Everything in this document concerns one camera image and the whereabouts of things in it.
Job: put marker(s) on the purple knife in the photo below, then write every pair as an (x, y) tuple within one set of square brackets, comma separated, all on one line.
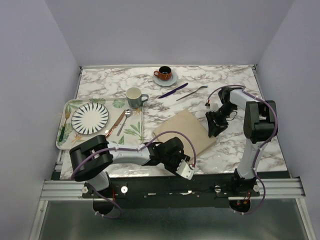
[(173, 91)]

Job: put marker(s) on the white tray with leaf print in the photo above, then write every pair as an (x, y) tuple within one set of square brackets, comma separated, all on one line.
[(131, 134)]

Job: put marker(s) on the silver spoon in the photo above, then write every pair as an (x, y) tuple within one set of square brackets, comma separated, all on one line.
[(127, 115)]

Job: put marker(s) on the rose gold knife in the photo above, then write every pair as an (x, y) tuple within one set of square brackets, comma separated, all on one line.
[(115, 125)]

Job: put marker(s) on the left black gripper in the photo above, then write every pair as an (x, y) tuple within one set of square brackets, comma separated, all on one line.
[(180, 156)]

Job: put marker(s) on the brown coffee cup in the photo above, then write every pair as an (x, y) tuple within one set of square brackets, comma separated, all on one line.
[(164, 73)]

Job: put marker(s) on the grey and cream mug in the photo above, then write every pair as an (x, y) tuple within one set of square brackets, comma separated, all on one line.
[(135, 97)]

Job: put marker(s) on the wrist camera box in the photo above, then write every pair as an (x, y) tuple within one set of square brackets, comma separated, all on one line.
[(184, 170), (213, 107)]

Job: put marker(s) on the gold fork with green handle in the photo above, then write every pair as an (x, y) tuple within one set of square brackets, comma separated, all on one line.
[(67, 115)]

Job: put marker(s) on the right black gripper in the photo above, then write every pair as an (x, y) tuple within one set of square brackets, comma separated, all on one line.
[(213, 128)]

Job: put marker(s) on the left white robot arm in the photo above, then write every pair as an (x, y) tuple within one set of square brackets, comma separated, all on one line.
[(90, 159)]

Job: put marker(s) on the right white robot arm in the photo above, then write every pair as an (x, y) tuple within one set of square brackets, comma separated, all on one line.
[(260, 126)]

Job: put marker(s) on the white plate with blue stripes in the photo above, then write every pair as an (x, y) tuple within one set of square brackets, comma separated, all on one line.
[(90, 118)]

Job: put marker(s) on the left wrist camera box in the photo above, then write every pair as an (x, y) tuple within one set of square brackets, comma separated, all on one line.
[(184, 170)]

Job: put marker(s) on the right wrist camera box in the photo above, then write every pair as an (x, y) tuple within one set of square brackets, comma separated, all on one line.
[(213, 107)]

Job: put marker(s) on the silver fork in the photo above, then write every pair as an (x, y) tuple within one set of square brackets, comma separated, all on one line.
[(193, 92)]

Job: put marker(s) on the aluminium frame rail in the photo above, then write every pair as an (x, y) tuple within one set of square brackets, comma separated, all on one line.
[(67, 190)]

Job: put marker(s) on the beige cloth napkin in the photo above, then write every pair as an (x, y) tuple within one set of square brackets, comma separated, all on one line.
[(186, 123)]

